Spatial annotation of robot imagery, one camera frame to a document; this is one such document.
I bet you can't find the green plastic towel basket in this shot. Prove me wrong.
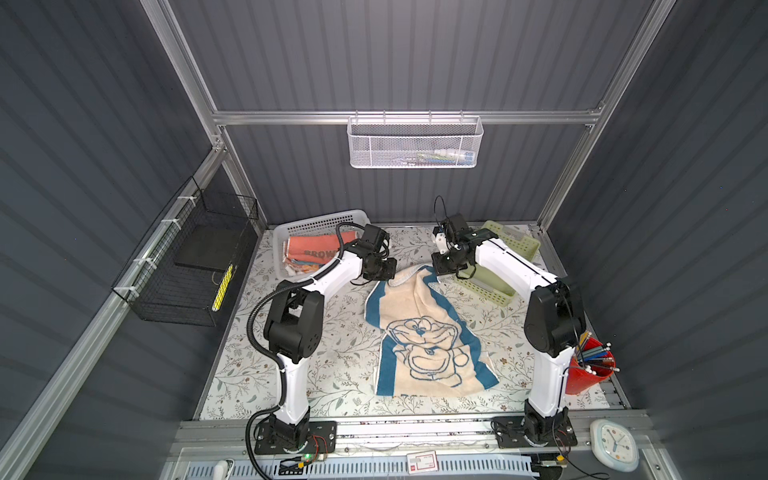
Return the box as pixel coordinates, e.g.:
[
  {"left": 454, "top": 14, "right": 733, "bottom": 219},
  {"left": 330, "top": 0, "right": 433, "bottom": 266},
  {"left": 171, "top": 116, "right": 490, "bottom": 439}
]
[{"left": 457, "top": 220, "right": 541, "bottom": 307}]

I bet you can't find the pink towel with teal border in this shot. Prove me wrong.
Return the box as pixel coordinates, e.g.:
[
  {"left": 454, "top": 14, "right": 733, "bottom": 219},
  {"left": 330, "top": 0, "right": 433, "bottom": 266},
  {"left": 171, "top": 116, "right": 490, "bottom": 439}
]
[{"left": 283, "top": 234, "right": 340, "bottom": 265}]

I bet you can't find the white plastic laundry basket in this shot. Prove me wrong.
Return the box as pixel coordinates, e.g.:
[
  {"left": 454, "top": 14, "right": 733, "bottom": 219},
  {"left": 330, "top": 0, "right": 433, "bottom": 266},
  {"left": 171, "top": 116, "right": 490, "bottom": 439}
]
[{"left": 272, "top": 210, "right": 370, "bottom": 280}]

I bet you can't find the blue white towel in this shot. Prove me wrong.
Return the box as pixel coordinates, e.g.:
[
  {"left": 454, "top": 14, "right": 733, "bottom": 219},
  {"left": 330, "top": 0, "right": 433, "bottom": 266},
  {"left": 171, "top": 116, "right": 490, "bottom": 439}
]
[{"left": 364, "top": 265, "right": 499, "bottom": 398}]

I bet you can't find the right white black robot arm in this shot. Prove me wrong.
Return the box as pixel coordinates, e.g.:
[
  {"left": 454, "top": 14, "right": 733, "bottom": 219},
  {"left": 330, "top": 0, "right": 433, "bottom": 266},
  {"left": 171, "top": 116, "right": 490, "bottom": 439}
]
[{"left": 432, "top": 214, "right": 586, "bottom": 446}]

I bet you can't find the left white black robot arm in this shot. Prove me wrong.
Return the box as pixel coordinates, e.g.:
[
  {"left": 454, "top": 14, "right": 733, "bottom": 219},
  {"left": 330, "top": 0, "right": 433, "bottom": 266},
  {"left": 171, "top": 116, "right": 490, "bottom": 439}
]
[{"left": 246, "top": 222, "right": 397, "bottom": 448}]

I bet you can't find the black pad in basket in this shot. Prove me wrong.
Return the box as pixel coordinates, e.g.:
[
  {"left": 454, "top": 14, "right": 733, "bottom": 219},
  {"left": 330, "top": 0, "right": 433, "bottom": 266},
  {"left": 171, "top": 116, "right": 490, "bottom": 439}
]
[{"left": 174, "top": 225, "right": 240, "bottom": 272}]

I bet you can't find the red pen cup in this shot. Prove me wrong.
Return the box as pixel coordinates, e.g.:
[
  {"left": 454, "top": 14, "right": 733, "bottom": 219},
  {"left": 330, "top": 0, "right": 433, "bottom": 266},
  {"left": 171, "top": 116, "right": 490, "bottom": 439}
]
[{"left": 565, "top": 331, "right": 620, "bottom": 395}]

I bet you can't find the red white label card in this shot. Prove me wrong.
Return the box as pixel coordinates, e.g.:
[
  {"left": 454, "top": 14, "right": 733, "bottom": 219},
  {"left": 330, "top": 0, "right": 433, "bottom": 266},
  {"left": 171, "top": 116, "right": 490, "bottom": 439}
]
[{"left": 406, "top": 450, "right": 439, "bottom": 475}]

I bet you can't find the white wire wall basket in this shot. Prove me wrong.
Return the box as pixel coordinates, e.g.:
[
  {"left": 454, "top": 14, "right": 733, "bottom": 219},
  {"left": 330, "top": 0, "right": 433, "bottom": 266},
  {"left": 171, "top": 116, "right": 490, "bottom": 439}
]
[{"left": 346, "top": 114, "right": 484, "bottom": 169}]

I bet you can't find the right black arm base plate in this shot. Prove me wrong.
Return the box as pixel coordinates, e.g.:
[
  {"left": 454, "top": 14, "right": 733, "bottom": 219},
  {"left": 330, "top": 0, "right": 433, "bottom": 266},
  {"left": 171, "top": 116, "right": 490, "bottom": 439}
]
[{"left": 490, "top": 414, "right": 578, "bottom": 449}]

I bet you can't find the black wire wall basket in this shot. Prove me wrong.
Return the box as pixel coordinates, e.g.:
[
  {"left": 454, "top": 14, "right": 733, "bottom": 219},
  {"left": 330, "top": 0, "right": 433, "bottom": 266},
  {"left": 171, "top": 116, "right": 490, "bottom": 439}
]
[{"left": 113, "top": 181, "right": 260, "bottom": 327}]

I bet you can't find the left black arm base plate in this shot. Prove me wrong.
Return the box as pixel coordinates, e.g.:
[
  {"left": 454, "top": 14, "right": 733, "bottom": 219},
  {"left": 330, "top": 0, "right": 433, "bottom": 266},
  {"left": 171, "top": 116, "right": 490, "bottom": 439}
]
[{"left": 253, "top": 418, "right": 338, "bottom": 455}]

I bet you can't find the white ventilated cable duct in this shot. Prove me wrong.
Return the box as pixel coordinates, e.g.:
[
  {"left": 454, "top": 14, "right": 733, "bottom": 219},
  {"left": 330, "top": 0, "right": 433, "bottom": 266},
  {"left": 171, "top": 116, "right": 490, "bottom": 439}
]
[{"left": 185, "top": 453, "right": 535, "bottom": 480}]

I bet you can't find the white wall clock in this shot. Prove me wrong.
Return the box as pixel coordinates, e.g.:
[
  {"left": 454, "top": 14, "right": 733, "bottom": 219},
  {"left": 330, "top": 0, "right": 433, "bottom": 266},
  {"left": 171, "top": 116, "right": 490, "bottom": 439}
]
[{"left": 590, "top": 419, "right": 640, "bottom": 473}]

